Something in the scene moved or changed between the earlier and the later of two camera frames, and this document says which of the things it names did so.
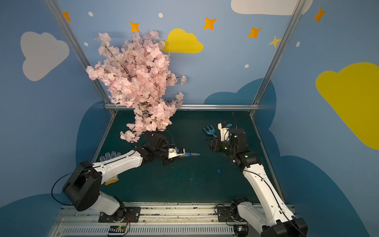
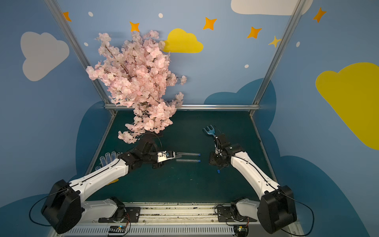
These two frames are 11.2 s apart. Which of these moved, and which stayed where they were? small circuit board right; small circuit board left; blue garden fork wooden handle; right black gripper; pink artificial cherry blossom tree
Moved: right black gripper
Stayed: blue garden fork wooden handle; small circuit board left; pink artificial cherry blossom tree; small circuit board right
